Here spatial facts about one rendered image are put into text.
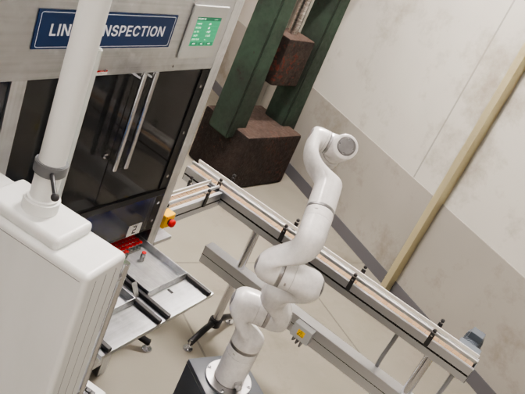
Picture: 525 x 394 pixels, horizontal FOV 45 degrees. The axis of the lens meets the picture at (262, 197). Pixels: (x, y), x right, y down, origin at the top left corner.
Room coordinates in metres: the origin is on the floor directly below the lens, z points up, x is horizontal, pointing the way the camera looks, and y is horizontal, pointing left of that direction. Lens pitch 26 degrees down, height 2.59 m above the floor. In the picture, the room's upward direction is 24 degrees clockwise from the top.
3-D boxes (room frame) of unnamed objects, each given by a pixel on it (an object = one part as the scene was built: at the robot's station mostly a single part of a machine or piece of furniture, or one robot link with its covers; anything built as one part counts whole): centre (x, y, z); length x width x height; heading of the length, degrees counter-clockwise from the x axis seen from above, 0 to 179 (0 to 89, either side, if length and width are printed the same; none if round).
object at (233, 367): (1.95, -0.17, 0.95); 0.19 x 0.19 x 0.18
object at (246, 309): (1.94, -0.14, 1.16); 0.19 x 0.12 x 0.24; 93
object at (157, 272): (2.36, 0.38, 0.90); 0.34 x 0.26 x 0.04; 67
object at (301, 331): (2.95, -0.51, 0.50); 0.12 x 0.05 x 0.09; 67
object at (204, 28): (2.38, 0.46, 1.96); 0.21 x 0.01 x 0.21; 157
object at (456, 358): (3.06, -0.42, 0.92); 1.90 x 0.15 x 0.16; 67
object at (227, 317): (3.21, -0.05, 0.07); 0.50 x 0.08 x 0.14; 157
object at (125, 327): (2.17, 0.38, 0.87); 0.70 x 0.48 x 0.02; 157
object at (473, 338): (2.90, -1.31, 0.90); 0.28 x 0.12 x 0.14; 157
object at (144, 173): (2.32, 0.50, 1.51); 0.43 x 0.01 x 0.59; 157
